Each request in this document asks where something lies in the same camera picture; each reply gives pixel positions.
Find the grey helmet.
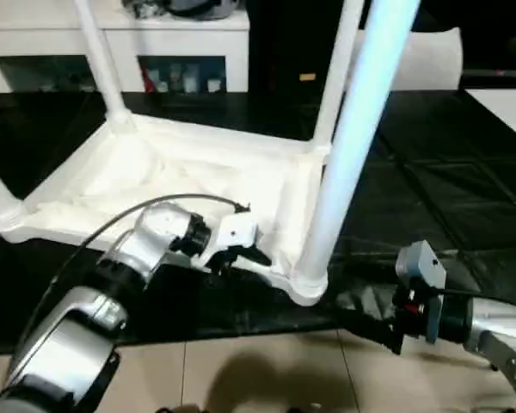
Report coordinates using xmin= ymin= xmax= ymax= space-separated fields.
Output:
xmin=171 ymin=0 xmax=242 ymax=21

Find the black work mat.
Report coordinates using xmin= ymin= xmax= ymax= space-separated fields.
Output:
xmin=0 ymin=88 xmax=516 ymax=356

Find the black cabinet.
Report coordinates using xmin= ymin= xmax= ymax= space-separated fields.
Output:
xmin=247 ymin=0 xmax=345 ymax=94

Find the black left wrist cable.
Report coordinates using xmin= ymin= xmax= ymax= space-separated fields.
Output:
xmin=8 ymin=194 xmax=250 ymax=388

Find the white flat panel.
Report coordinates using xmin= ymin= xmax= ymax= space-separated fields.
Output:
xmin=464 ymin=88 xmax=516 ymax=150

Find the white plastic table top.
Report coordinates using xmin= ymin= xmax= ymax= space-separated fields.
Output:
xmin=0 ymin=114 xmax=331 ymax=307

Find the black cable clutter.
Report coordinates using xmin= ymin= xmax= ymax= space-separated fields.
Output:
xmin=122 ymin=0 xmax=173 ymax=18

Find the black bar with red mark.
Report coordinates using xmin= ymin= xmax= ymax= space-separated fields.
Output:
xmin=459 ymin=68 xmax=516 ymax=79

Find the white cabinet with glass doors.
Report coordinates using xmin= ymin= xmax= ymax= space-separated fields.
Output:
xmin=0 ymin=0 xmax=250 ymax=94

